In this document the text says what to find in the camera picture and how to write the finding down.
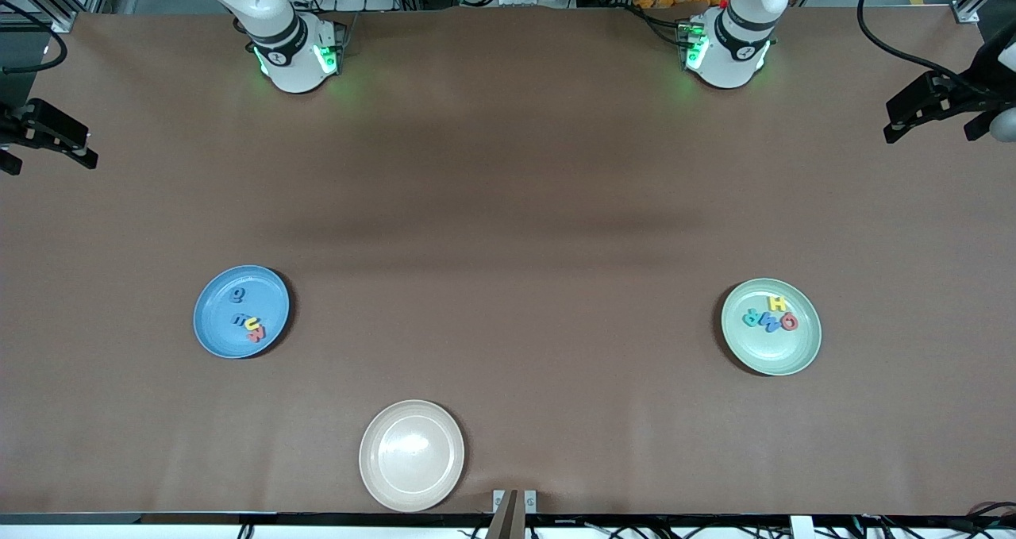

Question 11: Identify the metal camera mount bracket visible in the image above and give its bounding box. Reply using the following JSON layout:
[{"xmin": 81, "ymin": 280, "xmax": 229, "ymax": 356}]
[{"xmin": 492, "ymin": 488, "xmax": 538, "ymax": 539}]

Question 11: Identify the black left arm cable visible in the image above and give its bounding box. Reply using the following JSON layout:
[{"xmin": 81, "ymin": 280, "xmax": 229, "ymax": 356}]
[{"xmin": 856, "ymin": 0, "xmax": 981, "ymax": 91}]

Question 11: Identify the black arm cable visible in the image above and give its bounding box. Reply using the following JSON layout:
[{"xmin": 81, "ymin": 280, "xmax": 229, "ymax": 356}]
[
  {"xmin": 0, "ymin": 0, "xmax": 70, "ymax": 73},
  {"xmin": 856, "ymin": 0, "xmax": 981, "ymax": 91}
]

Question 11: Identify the black cable bundle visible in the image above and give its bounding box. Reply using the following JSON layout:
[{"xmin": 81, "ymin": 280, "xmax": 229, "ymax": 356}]
[{"xmin": 964, "ymin": 501, "xmax": 1016, "ymax": 533}]

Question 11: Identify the blue plate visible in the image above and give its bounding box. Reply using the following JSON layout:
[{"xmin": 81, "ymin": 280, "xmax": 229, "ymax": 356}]
[{"xmin": 193, "ymin": 265, "xmax": 291, "ymax": 360}]

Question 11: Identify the pale green plate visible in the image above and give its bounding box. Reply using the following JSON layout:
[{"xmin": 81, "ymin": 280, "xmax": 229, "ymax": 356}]
[{"xmin": 721, "ymin": 278, "xmax": 822, "ymax": 377}]

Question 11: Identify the beige plate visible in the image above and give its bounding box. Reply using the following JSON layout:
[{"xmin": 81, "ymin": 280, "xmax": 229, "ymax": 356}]
[{"xmin": 359, "ymin": 399, "xmax": 466, "ymax": 513}]

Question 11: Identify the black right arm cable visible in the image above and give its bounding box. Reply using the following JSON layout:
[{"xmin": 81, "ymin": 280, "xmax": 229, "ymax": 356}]
[{"xmin": 0, "ymin": 0, "xmax": 70, "ymax": 73}]

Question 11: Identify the grey base connector box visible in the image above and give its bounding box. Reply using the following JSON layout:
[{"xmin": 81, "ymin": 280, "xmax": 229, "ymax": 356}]
[
  {"xmin": 316, "ymin": 20, "xmax": 348, "ymax": 76},
  {"xmin": 676, "ymin": 17, "xmax": 709, "ymax": 71}
]

